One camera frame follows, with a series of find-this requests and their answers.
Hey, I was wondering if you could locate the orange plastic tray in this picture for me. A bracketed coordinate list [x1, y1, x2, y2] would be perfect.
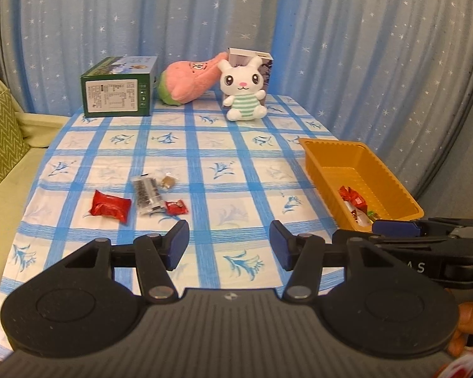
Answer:
[298, 138, 425, 232]

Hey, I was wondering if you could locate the large red snack packet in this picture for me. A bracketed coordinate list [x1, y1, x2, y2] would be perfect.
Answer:
[92, 189, 132, 225]

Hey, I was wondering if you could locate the white rabbit plush toy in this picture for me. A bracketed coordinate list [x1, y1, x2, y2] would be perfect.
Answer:
[219, 56, 267, 122]

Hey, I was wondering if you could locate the green cardboard box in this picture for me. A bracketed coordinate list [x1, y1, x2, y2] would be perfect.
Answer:
[80, 55, 159, 118]

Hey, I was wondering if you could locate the grey box behind bunny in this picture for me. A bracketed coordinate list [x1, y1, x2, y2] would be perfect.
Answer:
[226, 47, 275, 105]

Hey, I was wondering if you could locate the red pillow snack packet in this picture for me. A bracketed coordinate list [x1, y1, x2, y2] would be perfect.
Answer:
[337, 185, 368, 210]

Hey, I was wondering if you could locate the blue checked tablecloth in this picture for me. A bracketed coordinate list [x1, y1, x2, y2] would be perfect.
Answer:
[0, 90, 379, 360]

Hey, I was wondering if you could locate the pink plush toy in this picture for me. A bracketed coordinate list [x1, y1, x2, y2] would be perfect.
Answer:
[159, 51, 229, 106]

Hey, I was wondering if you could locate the red white clothing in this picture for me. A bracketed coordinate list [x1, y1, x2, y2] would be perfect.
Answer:
[435, 347, 473, 378]

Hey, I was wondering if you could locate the person's right hand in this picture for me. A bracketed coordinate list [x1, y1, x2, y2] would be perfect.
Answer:
[448, 299, 473, 358]

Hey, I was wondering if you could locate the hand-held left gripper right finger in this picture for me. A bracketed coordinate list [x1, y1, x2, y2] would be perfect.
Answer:
[269, 220, 395, 304]

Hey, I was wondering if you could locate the blue star curtain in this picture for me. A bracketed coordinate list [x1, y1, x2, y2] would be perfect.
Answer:
[0, 0, 473, 225]

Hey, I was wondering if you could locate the green zigzag cushion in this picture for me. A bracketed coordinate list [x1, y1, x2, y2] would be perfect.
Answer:
[0, 90, 31, 195]

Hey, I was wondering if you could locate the small red candy packet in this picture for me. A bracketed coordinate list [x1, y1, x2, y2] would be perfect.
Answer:
[164, 200, 188, 217]

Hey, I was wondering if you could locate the grey clear snack packet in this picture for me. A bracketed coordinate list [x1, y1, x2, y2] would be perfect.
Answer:
[131, 176, 163, 217]

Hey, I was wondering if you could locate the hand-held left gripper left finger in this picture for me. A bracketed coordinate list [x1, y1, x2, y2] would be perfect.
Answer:
[61, 220, 190, 305]

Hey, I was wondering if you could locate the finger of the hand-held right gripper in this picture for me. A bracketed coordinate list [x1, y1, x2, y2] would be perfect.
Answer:
[332, 216, 473, 247]
[371, 220, 464, 242]

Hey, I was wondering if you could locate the light green sofa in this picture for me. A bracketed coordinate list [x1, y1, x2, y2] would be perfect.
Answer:
[0, 59, 70, 363]

